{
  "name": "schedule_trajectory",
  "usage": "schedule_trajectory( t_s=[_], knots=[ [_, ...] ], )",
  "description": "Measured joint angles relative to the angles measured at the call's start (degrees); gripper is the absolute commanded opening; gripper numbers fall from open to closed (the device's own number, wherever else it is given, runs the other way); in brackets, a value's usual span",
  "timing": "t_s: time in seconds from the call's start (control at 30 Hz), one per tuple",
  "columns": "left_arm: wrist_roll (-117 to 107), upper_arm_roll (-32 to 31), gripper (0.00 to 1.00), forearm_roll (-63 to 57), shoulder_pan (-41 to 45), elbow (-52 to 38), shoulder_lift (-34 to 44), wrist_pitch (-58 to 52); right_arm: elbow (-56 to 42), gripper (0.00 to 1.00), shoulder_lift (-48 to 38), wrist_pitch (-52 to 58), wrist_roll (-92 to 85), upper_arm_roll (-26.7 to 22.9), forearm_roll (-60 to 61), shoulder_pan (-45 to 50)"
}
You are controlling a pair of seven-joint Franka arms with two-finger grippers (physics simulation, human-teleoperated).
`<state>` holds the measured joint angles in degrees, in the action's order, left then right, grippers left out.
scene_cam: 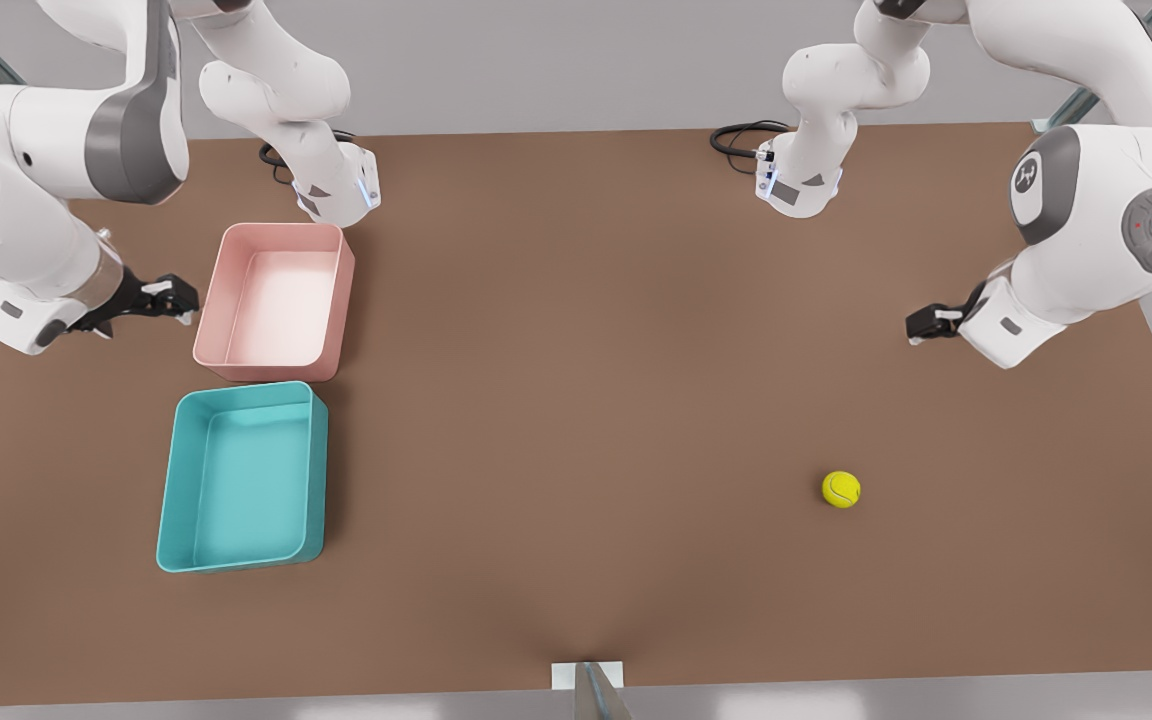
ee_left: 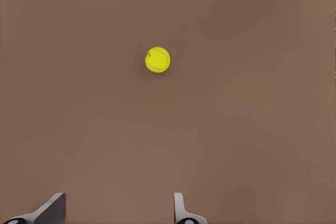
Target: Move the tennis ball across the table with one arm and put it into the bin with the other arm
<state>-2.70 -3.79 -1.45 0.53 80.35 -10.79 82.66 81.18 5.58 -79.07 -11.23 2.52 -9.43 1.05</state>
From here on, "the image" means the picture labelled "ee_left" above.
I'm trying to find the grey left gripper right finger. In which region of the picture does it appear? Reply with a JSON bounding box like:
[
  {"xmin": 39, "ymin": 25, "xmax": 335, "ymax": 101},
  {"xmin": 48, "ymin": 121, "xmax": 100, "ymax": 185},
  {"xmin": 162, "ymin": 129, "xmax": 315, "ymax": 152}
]
[{"xmin": 173, "ymin": 192, "xmax": 208, "ymax": 224}]

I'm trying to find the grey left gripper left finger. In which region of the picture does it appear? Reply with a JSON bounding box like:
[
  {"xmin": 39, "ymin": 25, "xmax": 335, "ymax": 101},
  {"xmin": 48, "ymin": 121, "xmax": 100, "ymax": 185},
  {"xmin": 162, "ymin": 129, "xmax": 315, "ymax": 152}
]
[{"xmin": 1, "ymin": 193, "xmax": 67, "ymax": 224}]

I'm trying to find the yellow tennis ball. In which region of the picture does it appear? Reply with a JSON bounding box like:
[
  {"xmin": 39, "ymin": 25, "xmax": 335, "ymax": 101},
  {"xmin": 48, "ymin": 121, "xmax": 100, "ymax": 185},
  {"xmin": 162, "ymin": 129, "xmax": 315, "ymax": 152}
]
[{"xmin": 144, "ymin": 46, "xmax": 171, "ymax": 74}]

